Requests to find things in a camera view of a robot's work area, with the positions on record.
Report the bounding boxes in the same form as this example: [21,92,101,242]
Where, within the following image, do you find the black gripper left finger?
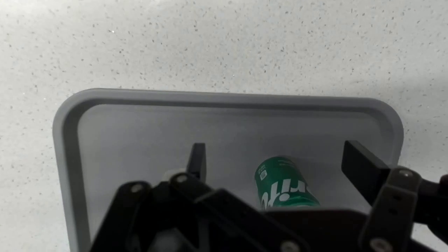
[88,141,309,252]

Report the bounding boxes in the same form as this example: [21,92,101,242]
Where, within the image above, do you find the grey plastic tray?
[52,87,405,252]

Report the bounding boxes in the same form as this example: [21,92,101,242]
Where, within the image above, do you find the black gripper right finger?
[340,139,448,252]

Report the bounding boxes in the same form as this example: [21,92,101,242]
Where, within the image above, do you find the green soda can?
[253,155,322,213]

